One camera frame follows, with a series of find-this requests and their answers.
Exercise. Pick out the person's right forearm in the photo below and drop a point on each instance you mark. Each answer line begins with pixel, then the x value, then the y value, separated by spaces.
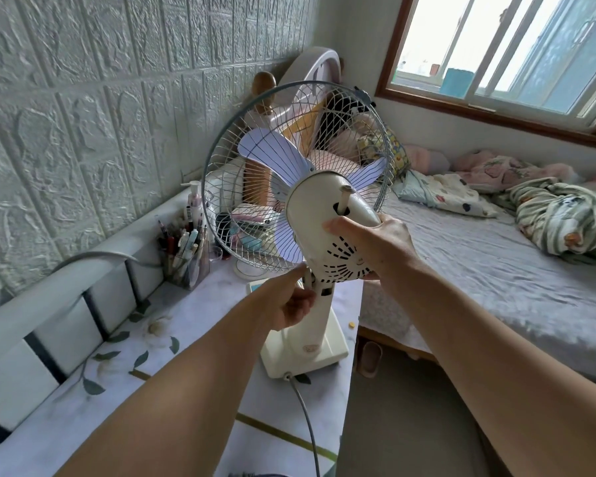
pixel 501 367

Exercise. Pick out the yellow floral pillow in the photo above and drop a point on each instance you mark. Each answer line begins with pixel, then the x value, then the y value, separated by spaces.
pixel 400 153

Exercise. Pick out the floral cloth covered table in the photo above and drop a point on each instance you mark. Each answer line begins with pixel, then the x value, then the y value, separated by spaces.
pixel 188 322

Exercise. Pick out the person's right hand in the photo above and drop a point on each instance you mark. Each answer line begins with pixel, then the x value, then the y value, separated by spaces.
pixel 387 248

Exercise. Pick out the bed with grey sheet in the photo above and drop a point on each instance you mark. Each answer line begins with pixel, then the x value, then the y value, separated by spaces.
pixel 477 283

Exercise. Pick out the pink patterned cloth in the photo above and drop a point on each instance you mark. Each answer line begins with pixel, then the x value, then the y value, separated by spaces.
pixel 506 171

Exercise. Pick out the white dotted quilt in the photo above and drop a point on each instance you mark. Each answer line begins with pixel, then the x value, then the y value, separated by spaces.
pixel 447 193

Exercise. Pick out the plain pink pillow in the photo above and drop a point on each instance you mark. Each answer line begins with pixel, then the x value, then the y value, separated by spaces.
pixel 427 158

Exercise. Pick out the person's left forearm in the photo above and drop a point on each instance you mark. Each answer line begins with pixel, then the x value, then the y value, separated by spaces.
pixel 179 392

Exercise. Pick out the teal tub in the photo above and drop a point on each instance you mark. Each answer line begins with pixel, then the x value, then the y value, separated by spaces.
pixel 457 82

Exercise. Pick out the white lotion bottle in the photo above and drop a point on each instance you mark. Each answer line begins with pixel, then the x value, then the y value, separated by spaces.
pixel 194 203

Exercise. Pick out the white round frame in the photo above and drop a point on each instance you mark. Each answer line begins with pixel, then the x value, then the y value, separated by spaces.
pixel 303 62

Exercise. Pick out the white blue table fan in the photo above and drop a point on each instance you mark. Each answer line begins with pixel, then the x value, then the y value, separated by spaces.
pixel 323 208

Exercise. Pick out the green striped blanket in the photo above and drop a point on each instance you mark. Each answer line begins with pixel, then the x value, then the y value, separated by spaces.
pixel 561 218

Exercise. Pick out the beige slipper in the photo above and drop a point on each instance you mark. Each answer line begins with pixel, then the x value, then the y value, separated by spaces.
pixel 370 360

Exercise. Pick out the white slatted rail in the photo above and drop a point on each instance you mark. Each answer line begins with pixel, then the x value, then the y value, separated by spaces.
pixel 44 303

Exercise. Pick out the wooden frame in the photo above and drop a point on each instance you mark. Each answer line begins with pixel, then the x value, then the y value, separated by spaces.
pixel 263 89

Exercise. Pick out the clear holder with pens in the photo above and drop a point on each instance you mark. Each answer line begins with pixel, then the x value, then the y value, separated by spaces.
pixel 186 258

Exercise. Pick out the person's left hand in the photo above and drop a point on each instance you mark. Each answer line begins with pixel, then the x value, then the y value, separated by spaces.
pixel 290 305

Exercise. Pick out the wooden framed window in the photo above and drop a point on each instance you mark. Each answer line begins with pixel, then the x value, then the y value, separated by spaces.
pixel 501 49

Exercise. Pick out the clear tape roll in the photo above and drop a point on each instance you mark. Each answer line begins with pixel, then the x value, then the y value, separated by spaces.
pixel 238 270

